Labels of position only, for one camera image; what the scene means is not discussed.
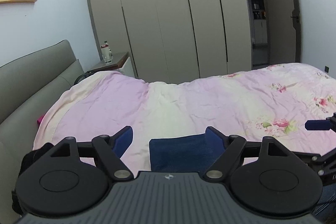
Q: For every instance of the grey bedroom door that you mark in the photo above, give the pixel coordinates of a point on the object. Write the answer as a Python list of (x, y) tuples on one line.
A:
[(284, 31)]

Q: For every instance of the black wall socket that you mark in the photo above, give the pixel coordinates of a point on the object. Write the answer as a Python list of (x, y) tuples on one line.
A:
[(326, 69)]

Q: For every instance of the wooden top nightstand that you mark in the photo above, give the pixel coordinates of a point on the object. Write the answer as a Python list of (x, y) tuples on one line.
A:
[(121, 62)]

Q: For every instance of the operator denim clad leg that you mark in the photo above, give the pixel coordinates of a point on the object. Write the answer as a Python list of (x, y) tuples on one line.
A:
[(325, 210)]

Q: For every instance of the pink floral bed quilt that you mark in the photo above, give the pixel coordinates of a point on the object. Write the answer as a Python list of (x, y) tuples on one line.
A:
[(276, 101)]

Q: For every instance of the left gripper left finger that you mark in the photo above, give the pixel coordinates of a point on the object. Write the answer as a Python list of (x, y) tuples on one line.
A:
[(71, 177)]

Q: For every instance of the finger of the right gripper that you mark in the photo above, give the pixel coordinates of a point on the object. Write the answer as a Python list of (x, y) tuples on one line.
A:
[(322, 125)]

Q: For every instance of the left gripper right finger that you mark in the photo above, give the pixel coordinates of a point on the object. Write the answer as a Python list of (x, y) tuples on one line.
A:
[(264, 177)]

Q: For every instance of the grey upholstered headboard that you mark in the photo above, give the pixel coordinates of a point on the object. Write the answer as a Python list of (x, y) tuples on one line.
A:
[(30, 85)]

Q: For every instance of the beige built-in wardrobe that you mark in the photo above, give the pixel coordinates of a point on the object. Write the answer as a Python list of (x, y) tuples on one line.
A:
[(176, 41)]

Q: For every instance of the blue denim jeans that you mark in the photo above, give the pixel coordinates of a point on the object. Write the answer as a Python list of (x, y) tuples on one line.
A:
[(195, 153)]

